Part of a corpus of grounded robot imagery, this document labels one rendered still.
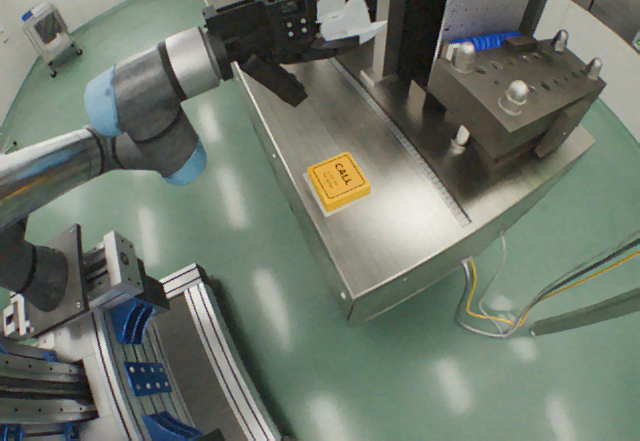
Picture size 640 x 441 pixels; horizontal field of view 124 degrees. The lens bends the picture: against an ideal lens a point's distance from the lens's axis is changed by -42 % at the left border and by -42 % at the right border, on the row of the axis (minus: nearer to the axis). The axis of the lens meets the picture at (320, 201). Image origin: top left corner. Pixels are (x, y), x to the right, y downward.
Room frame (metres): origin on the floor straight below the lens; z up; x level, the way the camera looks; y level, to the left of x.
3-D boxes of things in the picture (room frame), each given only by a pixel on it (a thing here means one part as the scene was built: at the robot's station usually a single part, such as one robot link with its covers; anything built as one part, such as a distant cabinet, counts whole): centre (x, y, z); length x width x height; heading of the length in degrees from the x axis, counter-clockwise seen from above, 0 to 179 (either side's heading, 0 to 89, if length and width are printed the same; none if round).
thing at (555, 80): (0.34, -0.41, 1.00); 0.40 x 0.16 x 0.06; 109
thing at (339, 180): (0.23, -0.03, 0.91); 0.07 x 0.07 x 0.02; 19
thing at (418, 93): (0.44, -0.34, 0.92); 0.28 x 0.04 x 0.04; 109
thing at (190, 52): (0.29, 0.12, 1.11); 0.08 x 0.05 x 0.08; 19
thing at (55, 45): (3.61, 3.50, 0.51); 0.91 x 0.58 x 1.02; 43
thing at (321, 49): (0.31, -0.02, 1.09); 0.09 x 0.05 x 0.02; 100
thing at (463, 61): (0.33, -0.23, 1.05); 0.04 x 0.04 x 0.04
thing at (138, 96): (0.26, 0.19, 1.11); 0.11 x 0.08 x 0.09; 109
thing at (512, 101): (0.24, -0.27, 1.05); 0.04 x 0.04 x 0.04
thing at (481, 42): (0.42, -0.34, 1.03); 0.21 x 0.04 x 0.03; 109
